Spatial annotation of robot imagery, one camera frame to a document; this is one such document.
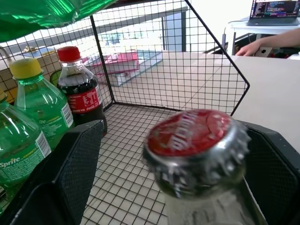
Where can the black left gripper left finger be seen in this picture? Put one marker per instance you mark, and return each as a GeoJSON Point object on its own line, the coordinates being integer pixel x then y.
{"type": "Point", "coordinates": [58, 182]}

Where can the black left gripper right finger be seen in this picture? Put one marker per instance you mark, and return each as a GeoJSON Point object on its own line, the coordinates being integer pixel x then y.
{"type": "Point", "coordinates": [274, 178]}

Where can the clear glass bottle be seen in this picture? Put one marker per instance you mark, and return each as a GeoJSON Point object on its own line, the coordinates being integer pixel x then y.
{"type": "Point", "coordinates": [211, 208]}

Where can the green Sprite bottle yellow cap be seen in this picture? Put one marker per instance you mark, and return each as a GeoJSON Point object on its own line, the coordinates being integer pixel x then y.
{"type": "Point", "coordinates": [16, 140]}
{"type": "Point", "coordinates": [39, 100]}

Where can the Coca-Cola bottle red cap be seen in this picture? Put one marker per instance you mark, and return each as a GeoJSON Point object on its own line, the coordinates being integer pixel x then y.
{"type": "Point", "coordinates": [82, 100]}

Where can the open grey laptop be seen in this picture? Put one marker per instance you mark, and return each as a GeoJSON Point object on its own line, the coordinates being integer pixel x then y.
{"type": "Point", "coordinates": [274, 10]}

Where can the person's bare hand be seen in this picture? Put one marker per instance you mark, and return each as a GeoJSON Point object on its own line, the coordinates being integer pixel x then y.
{"type": "Point", "coordinates": [249, 48]}

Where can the red metal crown cap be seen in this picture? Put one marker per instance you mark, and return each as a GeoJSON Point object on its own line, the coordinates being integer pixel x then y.
{"type": "Point", "coordinates": [192, 138]}

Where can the pink book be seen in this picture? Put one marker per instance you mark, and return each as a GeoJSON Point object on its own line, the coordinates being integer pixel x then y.
{"type": "Point", "coordinates": [122, 62]}

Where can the white desk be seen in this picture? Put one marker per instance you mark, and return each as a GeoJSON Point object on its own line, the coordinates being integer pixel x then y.
{"type": "Point", "coordinates": [243, 27]}

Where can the green foil bag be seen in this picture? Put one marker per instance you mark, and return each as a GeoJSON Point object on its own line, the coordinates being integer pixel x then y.
{"type": "Point", "coordinates": [35, 14]}

